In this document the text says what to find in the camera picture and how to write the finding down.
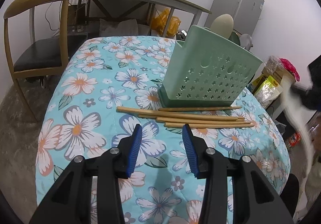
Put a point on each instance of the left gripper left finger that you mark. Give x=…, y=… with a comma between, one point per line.
x=69, y=198

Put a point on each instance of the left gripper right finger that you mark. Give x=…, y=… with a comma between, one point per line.
x=254, y=199

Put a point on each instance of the wooden chopstick four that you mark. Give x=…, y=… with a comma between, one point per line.
x=180, y=125

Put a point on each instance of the wooden chopstick two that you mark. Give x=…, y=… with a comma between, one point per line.
x=199, y=108

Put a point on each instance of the wooden chopstick three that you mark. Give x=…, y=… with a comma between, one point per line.
x=192, y=121

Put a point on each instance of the yellow green rice bag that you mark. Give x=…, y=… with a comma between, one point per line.
x=268, y=91

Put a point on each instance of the floral blue tablecloth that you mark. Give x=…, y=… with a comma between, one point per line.
x=81, y=119

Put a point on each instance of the cardboard box pink bag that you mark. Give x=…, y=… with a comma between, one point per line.
x=277, y=68

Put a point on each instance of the green plastic utensil holder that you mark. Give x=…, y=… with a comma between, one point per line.
x=206, y=70

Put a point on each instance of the grey cloth bundle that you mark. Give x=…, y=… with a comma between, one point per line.
x=124, y=28

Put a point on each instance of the silver refrigerator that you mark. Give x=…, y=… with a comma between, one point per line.
x=245, y=13

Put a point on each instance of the yellow plastic bag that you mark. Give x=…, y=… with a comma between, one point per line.
x=160, y=20

